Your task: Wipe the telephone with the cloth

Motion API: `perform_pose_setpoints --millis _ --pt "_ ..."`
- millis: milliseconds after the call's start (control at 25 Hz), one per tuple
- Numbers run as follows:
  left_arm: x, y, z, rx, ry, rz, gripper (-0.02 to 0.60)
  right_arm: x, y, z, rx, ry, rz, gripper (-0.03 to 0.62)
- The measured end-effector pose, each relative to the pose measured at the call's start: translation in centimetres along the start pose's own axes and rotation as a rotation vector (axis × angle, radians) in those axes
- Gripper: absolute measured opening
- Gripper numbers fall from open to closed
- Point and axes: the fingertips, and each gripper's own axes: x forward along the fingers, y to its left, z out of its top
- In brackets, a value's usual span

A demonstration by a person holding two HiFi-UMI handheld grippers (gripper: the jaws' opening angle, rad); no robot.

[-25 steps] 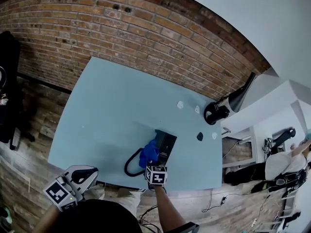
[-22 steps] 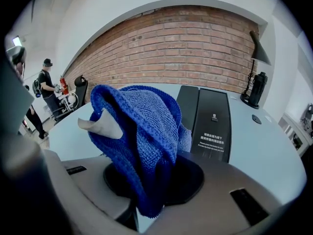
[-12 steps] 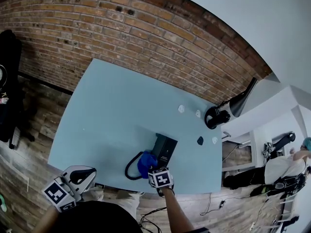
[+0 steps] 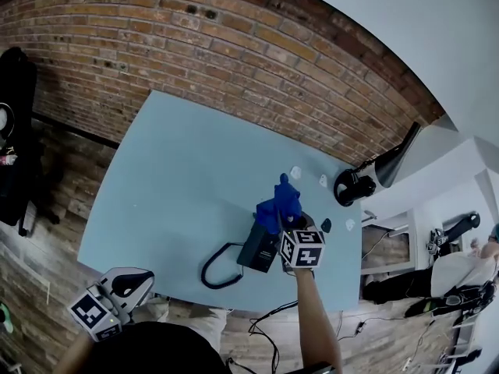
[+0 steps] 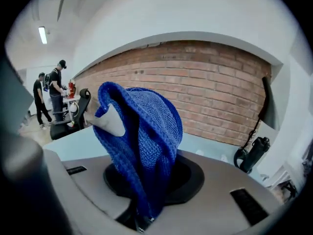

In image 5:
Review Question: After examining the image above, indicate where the black cable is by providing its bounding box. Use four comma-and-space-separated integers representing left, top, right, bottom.
241, 98, 268, 149

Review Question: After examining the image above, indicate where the ceiling strip light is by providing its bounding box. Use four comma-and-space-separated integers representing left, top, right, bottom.
38, 26, 48, 45

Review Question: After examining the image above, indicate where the red fire extinguisher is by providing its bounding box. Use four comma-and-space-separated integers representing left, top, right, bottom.
68, 79, 77, 99

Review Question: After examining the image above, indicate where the blue knitted cloth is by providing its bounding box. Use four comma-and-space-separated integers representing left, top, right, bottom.
92, 81, 183, 220

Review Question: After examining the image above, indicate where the black office chair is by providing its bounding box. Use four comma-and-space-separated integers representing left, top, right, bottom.
50, 88, 91, 141

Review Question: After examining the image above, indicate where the black monitor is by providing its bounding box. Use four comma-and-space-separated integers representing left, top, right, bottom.
258, 76, 281, 131

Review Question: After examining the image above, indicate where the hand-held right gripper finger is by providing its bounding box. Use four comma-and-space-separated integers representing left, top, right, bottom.
92, 103, 126, 137

